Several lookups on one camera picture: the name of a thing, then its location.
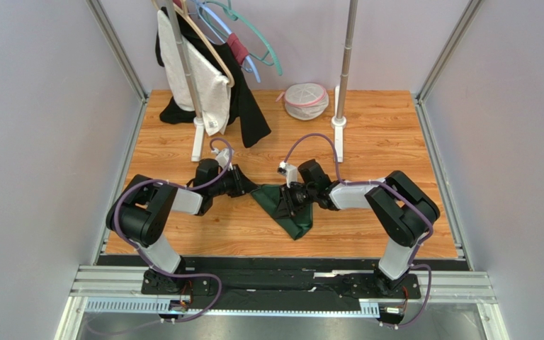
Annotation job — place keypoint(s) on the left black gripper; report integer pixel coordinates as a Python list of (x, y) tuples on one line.
[(242, 185)]

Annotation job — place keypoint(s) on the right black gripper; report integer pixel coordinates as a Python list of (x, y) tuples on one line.
[(292, 200)]

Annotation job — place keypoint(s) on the dark green cloth napkin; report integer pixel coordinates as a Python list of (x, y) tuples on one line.
[(267, 196)]

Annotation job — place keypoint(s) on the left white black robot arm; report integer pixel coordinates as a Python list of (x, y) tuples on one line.
[(140, 214)]

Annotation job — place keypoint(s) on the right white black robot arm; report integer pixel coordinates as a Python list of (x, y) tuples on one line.
[(405, 212)]

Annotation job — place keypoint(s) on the left white rack foot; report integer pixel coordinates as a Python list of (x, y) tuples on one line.
[(198, 141)]

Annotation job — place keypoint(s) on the white rack foot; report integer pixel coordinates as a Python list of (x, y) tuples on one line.
[(338, 124), (198, 141)]

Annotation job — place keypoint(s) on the right white rack foot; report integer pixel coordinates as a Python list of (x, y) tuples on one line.
[(338, 124)]

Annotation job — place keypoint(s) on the white mesh laundry bag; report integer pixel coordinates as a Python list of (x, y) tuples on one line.
[(305, 101)]

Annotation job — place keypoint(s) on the white hanging towel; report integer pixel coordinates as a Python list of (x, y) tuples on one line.
[(211, 82)]

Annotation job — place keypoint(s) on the blue plastic hanger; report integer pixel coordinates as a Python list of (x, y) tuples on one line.
[(223, 33)]

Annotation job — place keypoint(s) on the dark red hanging cloth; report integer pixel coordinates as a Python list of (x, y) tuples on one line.
[(239, 51)]

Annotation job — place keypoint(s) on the teal plastic hanger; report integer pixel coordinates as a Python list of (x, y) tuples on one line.
[(268, 56)]

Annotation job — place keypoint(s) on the right metal rack pole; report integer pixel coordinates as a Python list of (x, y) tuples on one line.
[(346, 61)]

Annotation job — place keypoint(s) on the metal rack pole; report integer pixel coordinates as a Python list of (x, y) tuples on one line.
[(184, 55), (346, 61)]

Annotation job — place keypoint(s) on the wooden clothes hanger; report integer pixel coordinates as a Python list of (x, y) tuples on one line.
[(181, 8)]

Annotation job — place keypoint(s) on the left metal rack pole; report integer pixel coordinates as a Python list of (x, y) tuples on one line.
[(184, 55)]

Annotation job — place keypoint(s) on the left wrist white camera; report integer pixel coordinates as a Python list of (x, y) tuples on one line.
[(224, 157)]

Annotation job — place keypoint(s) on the wrist white camera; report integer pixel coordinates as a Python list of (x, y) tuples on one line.
[(289, 172), (224, 157)]

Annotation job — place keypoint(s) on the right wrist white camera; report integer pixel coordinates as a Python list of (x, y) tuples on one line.
[(289, 172)]

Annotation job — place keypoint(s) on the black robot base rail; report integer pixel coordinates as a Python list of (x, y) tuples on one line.
[(277, 284)]

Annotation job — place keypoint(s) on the aluminium frame rail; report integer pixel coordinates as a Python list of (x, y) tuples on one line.
[(107, 302)]

